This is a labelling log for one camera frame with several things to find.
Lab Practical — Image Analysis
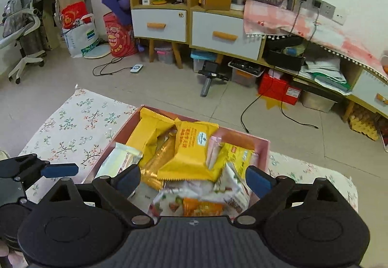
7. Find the pink cardboard box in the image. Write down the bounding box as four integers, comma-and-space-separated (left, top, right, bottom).
81, 104, 271, 220

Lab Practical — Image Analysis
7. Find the large yellow snack pack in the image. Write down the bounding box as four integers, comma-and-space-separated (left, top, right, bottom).
126, 107, 175, 168

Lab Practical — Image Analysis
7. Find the floral tablecloth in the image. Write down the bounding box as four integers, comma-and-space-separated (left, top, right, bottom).
22, 88, 358, 209

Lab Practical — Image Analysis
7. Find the red storage box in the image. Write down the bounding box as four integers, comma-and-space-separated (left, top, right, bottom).
258, 73, 301, 105

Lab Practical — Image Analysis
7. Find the white shopping bag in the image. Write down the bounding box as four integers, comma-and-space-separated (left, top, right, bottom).
60, 1, 99, 58

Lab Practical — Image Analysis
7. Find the wooden cabinet with drawers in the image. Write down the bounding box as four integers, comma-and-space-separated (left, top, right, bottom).
129, 0, 387, 116

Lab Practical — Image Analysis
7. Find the white cream cake pack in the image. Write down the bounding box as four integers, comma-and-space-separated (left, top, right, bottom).
95, 143, 143, 178

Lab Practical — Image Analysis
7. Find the red gift bag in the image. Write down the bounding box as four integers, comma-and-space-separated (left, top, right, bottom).
103, 12, 137, 58

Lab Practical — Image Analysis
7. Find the white office chair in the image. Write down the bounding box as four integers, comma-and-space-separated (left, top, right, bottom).
1, 0, 46, 84

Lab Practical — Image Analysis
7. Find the gold wafer pack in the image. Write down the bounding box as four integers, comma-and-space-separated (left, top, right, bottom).
141, 132, 176, 190

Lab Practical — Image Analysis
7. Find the pink cake pack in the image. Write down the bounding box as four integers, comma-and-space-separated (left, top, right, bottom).
206, 136, 222, 170

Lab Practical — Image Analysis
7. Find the yellow noodle snack pack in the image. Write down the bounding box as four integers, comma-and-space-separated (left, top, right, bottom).
209, 143, 259, 180

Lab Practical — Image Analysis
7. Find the pink cloth on cabinet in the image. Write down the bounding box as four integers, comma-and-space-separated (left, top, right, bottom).
243, 0, 387, 82

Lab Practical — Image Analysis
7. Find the white blue biscuit pack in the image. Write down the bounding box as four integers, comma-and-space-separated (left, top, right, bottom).
183, 198, 224, 217

